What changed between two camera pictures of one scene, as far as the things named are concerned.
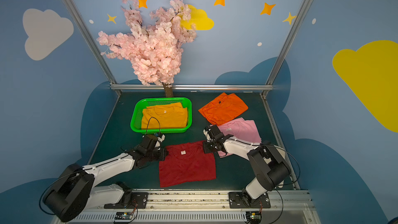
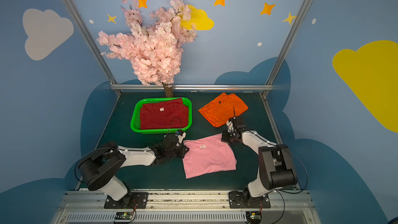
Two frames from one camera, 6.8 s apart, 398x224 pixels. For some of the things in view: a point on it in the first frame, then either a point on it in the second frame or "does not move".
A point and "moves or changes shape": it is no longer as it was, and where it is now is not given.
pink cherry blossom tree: x=155 y=49 does not move
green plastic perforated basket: x=142 y=102 does not move
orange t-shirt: x=223 y=108 does not move
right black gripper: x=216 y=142 -> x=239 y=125
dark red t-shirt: x=186 y=163 -> x=169 y=114
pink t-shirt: x=242 y=129 moves or changes shape
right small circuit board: x=253 y=217 does not move
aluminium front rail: x=286 y=206 does not move
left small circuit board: x=123 y=215 does not move
